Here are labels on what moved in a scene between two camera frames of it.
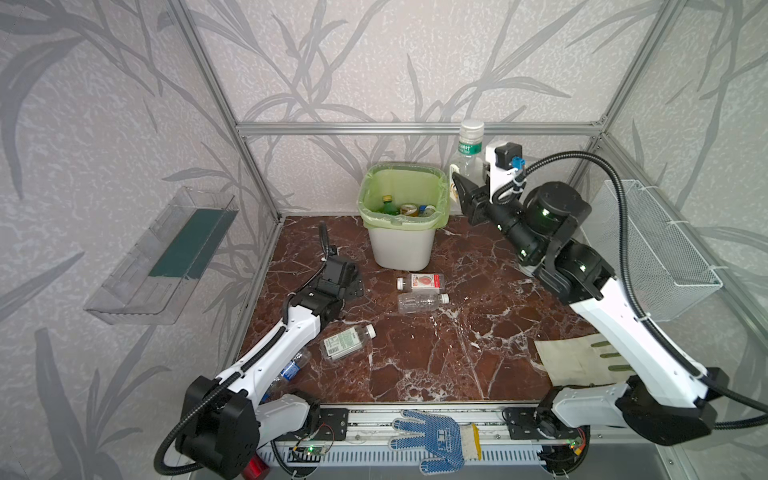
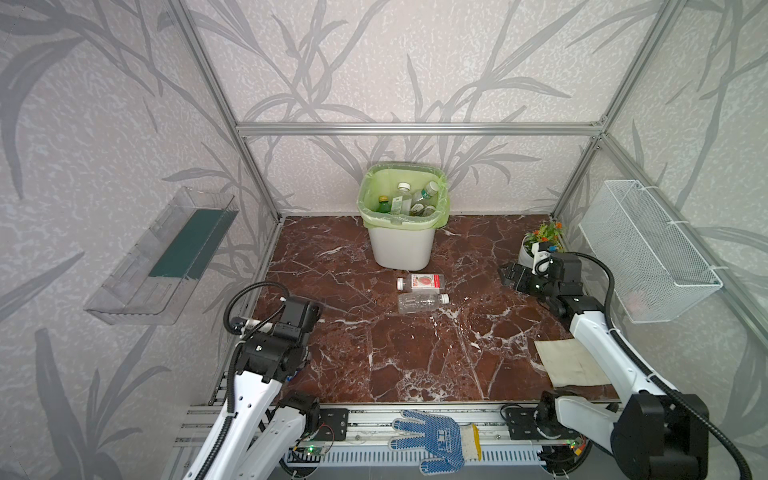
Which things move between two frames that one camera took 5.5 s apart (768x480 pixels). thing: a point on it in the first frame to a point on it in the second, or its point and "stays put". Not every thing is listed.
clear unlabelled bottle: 421,302 stays put
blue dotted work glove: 443,435 stays put
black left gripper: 335,267 to 303,309
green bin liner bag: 418,183 stays put
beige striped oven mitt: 583,360 stays put
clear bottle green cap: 469,161 to 427,195
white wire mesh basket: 669,275 stays put
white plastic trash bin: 403,250 stays put
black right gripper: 477,207 to 519,278
